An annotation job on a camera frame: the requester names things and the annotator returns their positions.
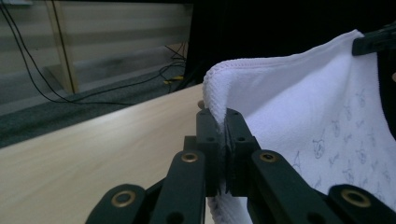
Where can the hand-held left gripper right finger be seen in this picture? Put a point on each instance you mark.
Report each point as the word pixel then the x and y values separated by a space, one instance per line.
pixel 241 137

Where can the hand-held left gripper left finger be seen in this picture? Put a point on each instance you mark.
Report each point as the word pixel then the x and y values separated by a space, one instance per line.
pixel 207 137

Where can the white towel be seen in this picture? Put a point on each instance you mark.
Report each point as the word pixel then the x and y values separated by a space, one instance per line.
pixel 286 99

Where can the black curtain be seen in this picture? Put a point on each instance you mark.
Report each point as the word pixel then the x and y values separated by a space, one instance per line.
pixel 264 28

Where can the wooden wall strip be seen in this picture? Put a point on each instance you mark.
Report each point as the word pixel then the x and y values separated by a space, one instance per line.
pixel 62 46

